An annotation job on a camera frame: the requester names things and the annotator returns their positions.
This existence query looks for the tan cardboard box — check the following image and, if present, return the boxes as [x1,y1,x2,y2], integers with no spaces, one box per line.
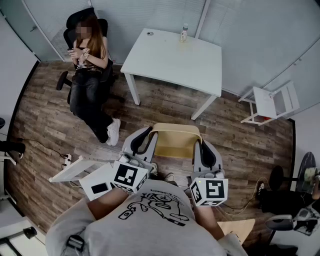
[147,122,203,159]

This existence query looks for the black phone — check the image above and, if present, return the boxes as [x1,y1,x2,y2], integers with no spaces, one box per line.
[90,182,109,195]

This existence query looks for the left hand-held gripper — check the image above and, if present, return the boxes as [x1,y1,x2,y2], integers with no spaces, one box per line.
[111,126,158,196]

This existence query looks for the person's right forearm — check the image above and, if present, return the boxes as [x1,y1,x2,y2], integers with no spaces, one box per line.
[193,204,225,241]

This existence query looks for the person's left forearm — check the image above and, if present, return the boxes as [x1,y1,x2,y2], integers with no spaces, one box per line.
[87,186,131,221]

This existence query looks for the black office chair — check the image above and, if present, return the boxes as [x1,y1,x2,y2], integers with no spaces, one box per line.
[56,7,118,106]

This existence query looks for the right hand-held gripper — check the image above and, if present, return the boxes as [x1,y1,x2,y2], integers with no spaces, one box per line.
[189,141,230,207]

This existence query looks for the clear drink bottle white cap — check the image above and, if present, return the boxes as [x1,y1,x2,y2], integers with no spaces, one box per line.
[179,23,190,43]

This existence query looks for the white table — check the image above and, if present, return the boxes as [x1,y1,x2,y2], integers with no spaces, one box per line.
[120,27,223,121]

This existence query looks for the black floor cable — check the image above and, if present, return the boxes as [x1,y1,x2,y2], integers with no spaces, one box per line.
[17,137,68,160]

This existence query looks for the black strap buckle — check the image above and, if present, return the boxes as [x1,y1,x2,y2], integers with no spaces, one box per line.
[66,234,86,254]

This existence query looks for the person's shoes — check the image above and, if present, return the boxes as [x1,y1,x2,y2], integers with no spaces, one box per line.
[149,162,177,183]

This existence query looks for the light wooden board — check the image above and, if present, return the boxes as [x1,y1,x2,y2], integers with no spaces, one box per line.
[216,218,256,245]

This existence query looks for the white folding chair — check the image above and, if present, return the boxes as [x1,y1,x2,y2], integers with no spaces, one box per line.
[237,79,301,126]

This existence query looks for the person's grey printed t-shirt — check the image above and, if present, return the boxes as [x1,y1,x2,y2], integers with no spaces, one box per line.
[44,178,249,256]

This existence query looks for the black standing fan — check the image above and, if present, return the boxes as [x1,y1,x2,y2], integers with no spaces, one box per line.
[269,151,320,196]

